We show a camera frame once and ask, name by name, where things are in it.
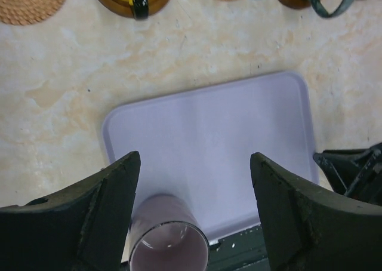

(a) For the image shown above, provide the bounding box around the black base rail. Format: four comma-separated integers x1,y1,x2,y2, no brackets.
207,225,270,271

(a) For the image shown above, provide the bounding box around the purple mug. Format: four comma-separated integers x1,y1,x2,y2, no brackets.
128,195,210,271

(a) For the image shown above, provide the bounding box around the lavender plastic tray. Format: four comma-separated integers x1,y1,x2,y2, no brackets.
101,72,319,241

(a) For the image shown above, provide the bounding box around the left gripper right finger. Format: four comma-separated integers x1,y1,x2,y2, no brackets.
250,152,381,270

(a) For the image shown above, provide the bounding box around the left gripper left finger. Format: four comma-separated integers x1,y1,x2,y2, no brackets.
1,151,141,270

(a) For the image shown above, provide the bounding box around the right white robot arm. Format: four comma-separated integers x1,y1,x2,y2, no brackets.
313,143,381,206

